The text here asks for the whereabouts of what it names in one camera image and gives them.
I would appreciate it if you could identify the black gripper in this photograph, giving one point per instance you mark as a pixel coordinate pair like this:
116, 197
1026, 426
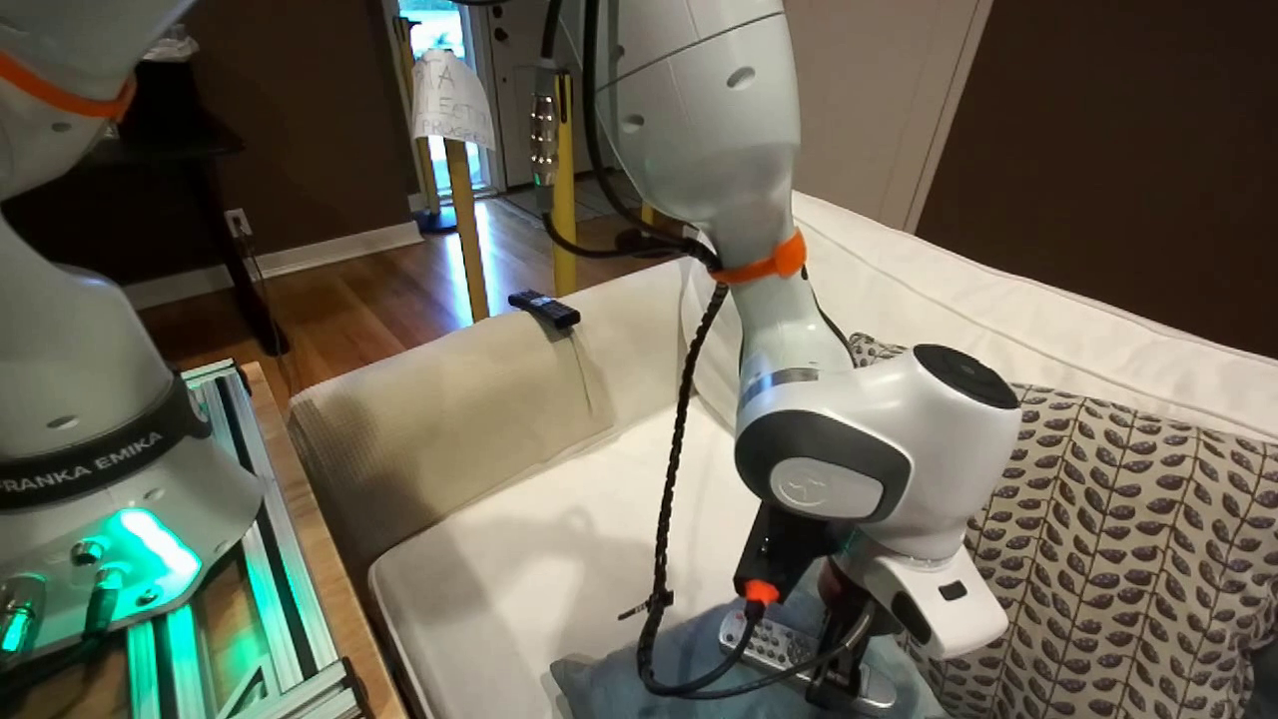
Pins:
852, 623

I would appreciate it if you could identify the green square pillow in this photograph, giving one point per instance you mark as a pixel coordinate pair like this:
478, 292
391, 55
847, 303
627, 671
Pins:
600, 684

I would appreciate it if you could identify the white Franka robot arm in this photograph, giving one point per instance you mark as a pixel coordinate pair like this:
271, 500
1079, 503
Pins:
705, 106

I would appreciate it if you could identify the leaf patterned pillow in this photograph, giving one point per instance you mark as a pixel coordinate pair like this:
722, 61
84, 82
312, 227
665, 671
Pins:
1131, 559

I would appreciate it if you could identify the black remote control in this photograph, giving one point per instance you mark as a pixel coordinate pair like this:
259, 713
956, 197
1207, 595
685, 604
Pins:
545, 308

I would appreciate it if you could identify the white fabric sofa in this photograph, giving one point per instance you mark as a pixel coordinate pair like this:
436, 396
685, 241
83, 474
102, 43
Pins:
505, 571

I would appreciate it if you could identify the white door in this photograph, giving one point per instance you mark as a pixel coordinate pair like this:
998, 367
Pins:
879, 106

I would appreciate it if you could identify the white plastic cover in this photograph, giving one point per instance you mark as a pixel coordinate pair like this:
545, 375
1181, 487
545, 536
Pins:
448, 102

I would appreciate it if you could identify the black side table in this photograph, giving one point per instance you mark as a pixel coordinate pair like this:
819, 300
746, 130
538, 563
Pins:
200, 143

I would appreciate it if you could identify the white crumpled cloth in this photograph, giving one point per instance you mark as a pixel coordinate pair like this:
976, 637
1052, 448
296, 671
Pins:
172, 49

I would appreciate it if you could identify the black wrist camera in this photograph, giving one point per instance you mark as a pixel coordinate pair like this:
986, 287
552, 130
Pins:
779, 544

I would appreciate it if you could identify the yellow post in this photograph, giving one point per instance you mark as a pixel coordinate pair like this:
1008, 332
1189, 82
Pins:
466, 241
565, 223

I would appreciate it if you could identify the aluminium profile base frame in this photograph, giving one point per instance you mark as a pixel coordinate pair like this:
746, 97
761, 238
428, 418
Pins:
285, 601

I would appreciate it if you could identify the perforated metal bracket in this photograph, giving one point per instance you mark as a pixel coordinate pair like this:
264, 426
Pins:
545, 126

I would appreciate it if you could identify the white wall outlet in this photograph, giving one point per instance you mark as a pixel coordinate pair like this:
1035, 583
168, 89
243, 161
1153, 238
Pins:
236, 221

